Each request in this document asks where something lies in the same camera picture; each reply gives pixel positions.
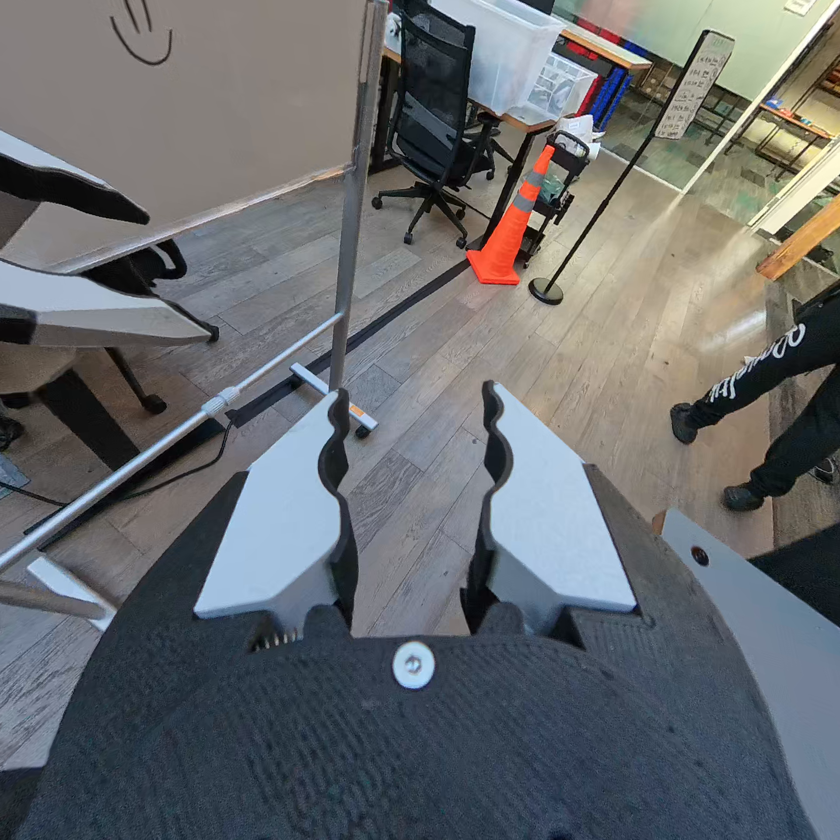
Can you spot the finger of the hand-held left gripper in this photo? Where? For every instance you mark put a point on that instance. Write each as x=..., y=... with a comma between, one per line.
x=98, y=302
x=19, y=148

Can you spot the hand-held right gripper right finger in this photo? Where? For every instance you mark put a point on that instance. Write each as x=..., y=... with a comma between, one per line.
x=558, y=525

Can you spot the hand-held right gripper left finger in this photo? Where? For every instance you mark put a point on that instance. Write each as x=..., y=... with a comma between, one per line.
x=275, y=525

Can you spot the round black desk cap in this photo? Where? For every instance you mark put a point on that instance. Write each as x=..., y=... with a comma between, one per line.
x=700, y=556

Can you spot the wood-edged desk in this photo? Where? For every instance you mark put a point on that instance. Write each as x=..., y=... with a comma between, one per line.
x=617, y=52

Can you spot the rolling whiteboard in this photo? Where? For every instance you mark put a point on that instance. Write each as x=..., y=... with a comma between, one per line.
x=197, y=98

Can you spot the black office chair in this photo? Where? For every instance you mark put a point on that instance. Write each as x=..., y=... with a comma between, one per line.
x=800, y=577
x=426, y=118

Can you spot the orange traffic cone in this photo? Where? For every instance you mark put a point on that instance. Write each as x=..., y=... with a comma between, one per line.
x=512, y=229

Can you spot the black utility cart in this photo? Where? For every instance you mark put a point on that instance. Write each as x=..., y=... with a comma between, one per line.
x=558, y=190

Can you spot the blue storage bins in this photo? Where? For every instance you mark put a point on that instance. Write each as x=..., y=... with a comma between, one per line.
x=613, y=98

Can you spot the small clear storage bin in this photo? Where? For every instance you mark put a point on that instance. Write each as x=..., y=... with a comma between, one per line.
x=558, y=92

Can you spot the black sign stand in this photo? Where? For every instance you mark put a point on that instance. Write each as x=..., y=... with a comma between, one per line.
x=695, y=85

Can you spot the large clear storage bin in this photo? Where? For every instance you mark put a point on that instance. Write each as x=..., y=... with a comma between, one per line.
x=499, y=46

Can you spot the wooden post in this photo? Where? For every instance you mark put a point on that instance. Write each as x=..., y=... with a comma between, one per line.
x=800, y=243

